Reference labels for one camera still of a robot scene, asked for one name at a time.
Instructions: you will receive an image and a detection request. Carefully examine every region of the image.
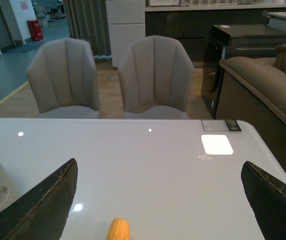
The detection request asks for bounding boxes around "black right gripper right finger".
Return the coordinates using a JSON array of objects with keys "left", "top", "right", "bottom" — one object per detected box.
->
[{"left": 241, "top": 161, "right": 286, "bottom": 240}]

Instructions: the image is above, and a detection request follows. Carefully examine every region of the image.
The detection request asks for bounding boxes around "black washing machine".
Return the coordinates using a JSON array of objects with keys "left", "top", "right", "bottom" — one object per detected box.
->
[{"left": 201, "top": 24, "right": 286, "bottom": 119}]

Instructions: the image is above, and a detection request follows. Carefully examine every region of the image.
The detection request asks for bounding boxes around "white drawer cabinet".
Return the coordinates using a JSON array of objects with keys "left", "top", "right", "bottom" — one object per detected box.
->
[{"left": 105, "top": 0, "right": 145, "bottom": 68}]

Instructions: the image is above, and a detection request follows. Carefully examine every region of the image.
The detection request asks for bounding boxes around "black and white table sticker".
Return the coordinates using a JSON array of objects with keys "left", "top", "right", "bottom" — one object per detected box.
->
[{"left": 201, "top": 119, "right": 241, "bottom": 132}]

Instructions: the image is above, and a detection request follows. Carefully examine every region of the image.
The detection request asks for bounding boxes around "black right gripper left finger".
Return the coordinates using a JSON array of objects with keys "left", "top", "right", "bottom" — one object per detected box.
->
[{"left": 0, "top": 158, "right": 78, "bottom": 240}]

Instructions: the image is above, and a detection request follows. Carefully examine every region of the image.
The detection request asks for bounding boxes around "brown sofa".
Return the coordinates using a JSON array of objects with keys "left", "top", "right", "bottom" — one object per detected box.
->
[{"left": 216, "top": 44, "right": 286, "bottom": 172}]

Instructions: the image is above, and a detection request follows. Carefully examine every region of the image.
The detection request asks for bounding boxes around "dark kitchen counter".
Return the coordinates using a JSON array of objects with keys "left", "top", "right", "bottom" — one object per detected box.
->
[{"left": 145, "top": 0, "right": 286, "bottom": 62}]

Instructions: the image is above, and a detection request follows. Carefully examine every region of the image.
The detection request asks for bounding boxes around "left beige upholstered chair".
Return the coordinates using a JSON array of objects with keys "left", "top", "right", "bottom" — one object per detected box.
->
[{"left": 27, "top": 38, "right": 101, "bottom": 119}]

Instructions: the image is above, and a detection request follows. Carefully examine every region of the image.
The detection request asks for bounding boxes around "beige upholstered chair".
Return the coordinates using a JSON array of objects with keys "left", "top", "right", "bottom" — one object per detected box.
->
[
  {"left": 27, "top": 38, "right": 101, "bottom": 119},
  {"left": 118, "top": 35, "right": 194, "bottom": 120}
]

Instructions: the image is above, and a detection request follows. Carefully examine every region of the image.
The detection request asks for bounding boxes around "yellow corn cob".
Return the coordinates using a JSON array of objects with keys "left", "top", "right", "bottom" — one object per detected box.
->
[{"left": 106, "top": 217, "right": 130, "bottom": 240}]

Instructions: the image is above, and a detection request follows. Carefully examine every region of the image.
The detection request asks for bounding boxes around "red box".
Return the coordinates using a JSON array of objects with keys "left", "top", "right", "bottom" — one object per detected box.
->
[{"left": 27, "top": 19, "right": 44, "bottom": 41}]

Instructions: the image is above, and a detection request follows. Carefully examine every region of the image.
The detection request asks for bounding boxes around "grey curtain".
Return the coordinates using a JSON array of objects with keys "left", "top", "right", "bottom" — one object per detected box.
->
[{"left": 63, "top": 0, "right": 111, "bottom": 57}]

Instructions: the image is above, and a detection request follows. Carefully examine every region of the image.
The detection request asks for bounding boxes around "right beige upholstered chair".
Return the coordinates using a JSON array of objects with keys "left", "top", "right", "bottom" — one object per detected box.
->
[{"left": 118, "top": 35, "right": 194, "bottom": 120}]

